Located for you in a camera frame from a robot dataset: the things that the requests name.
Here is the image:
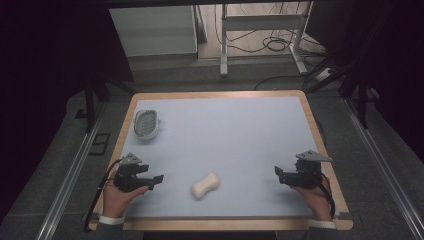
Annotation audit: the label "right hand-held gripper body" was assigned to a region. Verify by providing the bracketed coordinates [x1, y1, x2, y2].
[283, 149, 334, 190]

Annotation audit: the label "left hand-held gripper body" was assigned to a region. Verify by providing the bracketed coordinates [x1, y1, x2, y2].
[113, 152, 150, 193]

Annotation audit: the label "person's left hand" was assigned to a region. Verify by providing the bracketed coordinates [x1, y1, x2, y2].
[102, 181, 150, 219]

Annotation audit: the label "person's right hand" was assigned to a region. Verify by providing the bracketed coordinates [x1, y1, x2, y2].
[292, 175, 334, 222]

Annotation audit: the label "white bar of soap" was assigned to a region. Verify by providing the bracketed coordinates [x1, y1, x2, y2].
[190, 171, 222, 201]

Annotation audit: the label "white table mat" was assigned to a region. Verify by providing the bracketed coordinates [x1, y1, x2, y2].
[119, 95, 342, 220]

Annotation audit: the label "black tripod stand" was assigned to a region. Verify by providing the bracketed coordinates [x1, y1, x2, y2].
[302, 56, 382, 131]
[74, 75, 136, 134]

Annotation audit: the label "white power strip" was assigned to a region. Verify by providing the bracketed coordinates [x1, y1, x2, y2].
[315, 67, 337, 83]

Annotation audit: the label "white panel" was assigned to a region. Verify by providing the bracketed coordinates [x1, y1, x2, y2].
[108, 5, 199, 58]

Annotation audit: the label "white metal stand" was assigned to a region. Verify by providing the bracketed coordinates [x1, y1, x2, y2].
[219, 1, 315, 78]

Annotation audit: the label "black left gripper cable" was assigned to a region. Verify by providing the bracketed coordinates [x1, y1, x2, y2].
[82, 158, 123, 233]

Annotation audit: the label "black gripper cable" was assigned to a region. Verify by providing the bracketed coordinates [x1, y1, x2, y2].
[316, 173, 336, 220]
[82, 158, 123, 233]

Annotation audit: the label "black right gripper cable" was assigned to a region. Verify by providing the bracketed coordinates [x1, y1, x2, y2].
[316, 173, 336, 220]

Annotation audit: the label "black rectangular floor frame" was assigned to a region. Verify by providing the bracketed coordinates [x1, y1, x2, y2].
[87, 132, 112, 157]

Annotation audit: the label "aluminium rail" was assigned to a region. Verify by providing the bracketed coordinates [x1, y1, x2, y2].
[34, 102, 108, 240]
[341, 97, 424, 240]

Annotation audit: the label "black floor cables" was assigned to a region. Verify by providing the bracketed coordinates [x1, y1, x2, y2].
[213, 2, 328, 68]

